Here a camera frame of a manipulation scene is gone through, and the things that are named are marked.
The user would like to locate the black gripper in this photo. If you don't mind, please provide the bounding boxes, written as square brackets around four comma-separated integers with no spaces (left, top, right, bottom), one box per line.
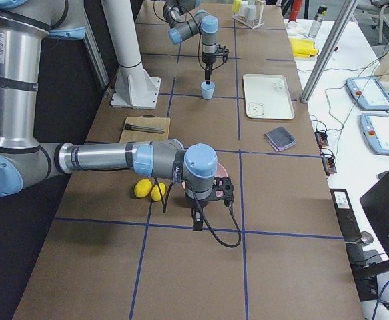
[201,43,230,81]
[185,177,234,231]

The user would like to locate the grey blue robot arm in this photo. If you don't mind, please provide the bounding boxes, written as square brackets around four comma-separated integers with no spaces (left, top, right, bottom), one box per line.
[0,1,240,233]
[163,1,229,231]

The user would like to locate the light blue paper cup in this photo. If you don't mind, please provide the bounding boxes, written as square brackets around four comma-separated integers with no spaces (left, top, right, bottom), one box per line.
[201,81,215,100]

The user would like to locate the yellow upturned cup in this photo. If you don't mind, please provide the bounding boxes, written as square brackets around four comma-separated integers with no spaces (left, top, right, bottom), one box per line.
[232,0,242,14]

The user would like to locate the white upturned cup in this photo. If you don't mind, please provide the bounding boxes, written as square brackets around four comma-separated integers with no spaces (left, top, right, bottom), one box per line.
[246,5,256,21]
[238,0,248,17]

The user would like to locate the yellow lemon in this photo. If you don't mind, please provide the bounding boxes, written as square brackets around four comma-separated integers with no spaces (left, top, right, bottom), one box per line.
[151,183,167,202]
[133,179,153,198]

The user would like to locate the pink bowl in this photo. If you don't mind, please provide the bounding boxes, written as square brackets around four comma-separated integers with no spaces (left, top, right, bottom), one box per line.
[181,162,229,197]

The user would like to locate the white bear serving tray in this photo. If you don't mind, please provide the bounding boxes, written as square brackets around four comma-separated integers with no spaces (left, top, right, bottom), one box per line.
[242,74,295,120]

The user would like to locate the bamboo cutting board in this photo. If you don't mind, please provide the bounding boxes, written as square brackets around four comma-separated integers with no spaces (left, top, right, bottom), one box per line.
[119,116,171,143]

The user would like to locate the yellow cloth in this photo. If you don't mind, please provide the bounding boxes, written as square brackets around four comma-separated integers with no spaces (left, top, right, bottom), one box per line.
[289,38,319,58]

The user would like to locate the folded grey purple cloth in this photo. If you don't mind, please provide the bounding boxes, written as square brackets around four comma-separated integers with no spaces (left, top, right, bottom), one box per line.
[264,126,296,151]

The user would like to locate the white cloth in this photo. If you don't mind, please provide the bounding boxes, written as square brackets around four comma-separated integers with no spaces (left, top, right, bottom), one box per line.
[286,21,308,38]

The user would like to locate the clear water bottle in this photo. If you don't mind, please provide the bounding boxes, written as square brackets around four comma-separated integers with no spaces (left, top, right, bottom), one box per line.
[308,5,328,38]

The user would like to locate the black box with label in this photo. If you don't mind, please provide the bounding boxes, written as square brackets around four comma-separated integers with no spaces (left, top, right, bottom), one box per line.
[330,189,363,264]

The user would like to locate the blue teach pendant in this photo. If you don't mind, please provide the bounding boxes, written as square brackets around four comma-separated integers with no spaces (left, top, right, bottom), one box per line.
[360,113,389,155]
[346,76,389,111]

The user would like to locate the grey office chair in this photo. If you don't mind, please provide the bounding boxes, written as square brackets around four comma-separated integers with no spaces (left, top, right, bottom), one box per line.
[369,0,389,44]

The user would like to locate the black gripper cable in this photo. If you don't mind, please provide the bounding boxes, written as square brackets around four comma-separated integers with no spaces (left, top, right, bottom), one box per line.
[162,179,242,249]
[153,0,228,73]

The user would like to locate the white wire cup rack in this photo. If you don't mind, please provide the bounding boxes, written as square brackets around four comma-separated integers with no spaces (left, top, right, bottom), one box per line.
[232,0,266,29]

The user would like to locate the black cable connector block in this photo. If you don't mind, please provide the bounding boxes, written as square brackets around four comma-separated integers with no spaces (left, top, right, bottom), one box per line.
[320,148,337,177]
[314,130,329,148]

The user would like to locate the aluminium frame post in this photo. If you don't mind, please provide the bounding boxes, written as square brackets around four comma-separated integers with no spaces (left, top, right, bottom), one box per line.
[300,0,358,103]

